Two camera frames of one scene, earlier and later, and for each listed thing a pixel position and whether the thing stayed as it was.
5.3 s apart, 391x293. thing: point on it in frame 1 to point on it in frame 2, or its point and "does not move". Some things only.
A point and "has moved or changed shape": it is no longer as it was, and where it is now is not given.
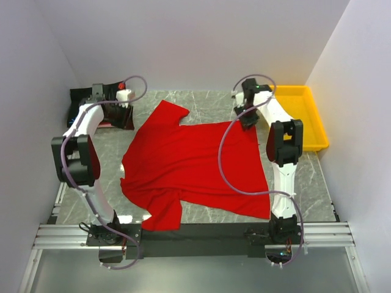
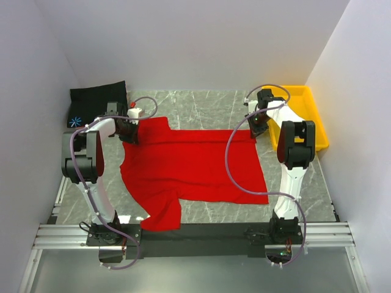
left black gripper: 127,121 to 133,138
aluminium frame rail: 327,235 does not move
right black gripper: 247,123 to 252,127
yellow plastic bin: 300,102 does not move
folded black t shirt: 118,116 does not move
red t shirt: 165,163 has moved or changed shape
